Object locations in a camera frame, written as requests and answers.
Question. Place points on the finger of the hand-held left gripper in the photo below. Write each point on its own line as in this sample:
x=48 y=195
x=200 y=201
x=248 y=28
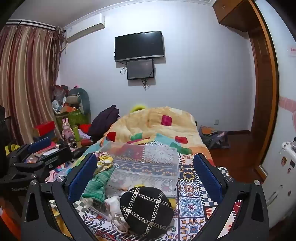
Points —
x=61 y=150
x=40 y=142

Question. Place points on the white door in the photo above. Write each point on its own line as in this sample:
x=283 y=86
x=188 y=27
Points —
x=281 y=115

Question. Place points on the wooden wardrobe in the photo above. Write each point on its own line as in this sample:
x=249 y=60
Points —
x=252 y=69

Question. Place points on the small black wall monitor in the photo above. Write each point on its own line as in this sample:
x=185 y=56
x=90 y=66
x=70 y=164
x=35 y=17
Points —
x=140 y=69

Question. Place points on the red cushion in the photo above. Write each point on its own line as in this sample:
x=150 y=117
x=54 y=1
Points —
x=86 y=127

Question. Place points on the white air conditioner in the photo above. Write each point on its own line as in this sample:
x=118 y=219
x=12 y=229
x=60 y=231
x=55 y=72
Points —
x=84 y=27

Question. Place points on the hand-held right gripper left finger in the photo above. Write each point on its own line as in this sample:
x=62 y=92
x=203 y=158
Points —
x=82 y=179

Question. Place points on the green cardboard box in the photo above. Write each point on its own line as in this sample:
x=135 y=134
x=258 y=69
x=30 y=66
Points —
x=73 y=117

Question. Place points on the red box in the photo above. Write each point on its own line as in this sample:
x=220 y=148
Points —
x=45 y=128

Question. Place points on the striped brown curtain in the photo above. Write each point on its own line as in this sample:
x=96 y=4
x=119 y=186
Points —
x=27 y=81

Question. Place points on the wall power outlet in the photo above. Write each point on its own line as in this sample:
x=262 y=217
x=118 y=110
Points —
x=216 y=122

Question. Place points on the dark purple jacket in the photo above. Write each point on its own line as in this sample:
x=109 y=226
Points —
x=104 y=122

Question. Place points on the grey bag with books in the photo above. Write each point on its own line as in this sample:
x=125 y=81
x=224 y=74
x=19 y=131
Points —
x=214 y=138

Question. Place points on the yellow patchwork blanket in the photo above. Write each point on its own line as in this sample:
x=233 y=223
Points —
x=157 y=128

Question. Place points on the clear plastic bag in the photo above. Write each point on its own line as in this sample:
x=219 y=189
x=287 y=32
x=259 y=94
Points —
x=114 y=208

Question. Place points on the clear plastic storage box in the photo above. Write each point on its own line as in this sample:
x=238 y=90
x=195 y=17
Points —
x=143 y=166

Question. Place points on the patterned bed sheet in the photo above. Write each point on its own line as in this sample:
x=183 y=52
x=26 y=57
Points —
x=192 y=199

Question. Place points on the green knit cloth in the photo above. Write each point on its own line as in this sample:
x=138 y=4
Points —
x=98 y=184

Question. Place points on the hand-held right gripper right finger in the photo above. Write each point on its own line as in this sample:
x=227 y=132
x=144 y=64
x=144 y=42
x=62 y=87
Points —
x=208 y=179

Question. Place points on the green cylinder bottle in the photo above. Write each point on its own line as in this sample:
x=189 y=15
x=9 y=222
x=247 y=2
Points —
x=76 y=134

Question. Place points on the yellow floral scrunchie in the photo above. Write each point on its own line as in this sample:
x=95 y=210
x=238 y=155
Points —
x=105 y=160

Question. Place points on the yellow-green plush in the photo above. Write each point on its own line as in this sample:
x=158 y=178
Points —
x=138 y=107

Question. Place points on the pink bunny toy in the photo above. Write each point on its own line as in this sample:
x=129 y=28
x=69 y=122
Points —
x=67 y=129

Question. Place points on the wall-mounted black television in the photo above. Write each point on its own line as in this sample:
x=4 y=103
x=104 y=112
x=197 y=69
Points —
x=139 y=45

